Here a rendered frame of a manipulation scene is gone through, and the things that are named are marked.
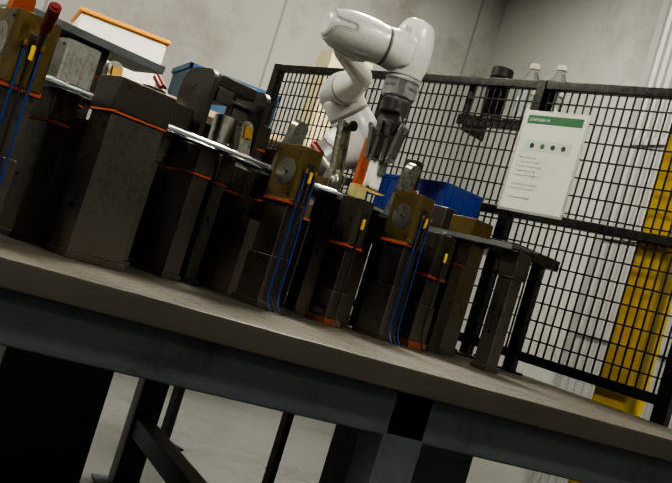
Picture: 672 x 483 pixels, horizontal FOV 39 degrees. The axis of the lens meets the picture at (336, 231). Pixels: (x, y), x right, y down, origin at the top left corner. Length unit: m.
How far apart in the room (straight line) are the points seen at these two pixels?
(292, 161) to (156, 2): 3.32
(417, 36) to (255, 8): 3.00
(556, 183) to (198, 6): 2.97
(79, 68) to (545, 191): 1.37
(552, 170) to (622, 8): 2.47
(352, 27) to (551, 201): 0.79
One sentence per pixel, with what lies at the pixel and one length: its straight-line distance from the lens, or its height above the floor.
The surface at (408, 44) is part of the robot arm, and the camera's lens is 2.40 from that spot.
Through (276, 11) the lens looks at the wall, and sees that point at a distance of 5.39.
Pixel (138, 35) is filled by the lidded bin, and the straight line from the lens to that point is 4.49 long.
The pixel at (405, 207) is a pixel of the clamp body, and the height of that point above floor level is 1.01.
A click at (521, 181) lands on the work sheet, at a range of 2.80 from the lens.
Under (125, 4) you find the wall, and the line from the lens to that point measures 5.17.
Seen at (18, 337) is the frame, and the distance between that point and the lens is 1.36.
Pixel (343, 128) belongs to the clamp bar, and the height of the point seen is 1.19.
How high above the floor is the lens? 0.79
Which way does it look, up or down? 3 degrees up
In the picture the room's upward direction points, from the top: 17 degrees clockwise
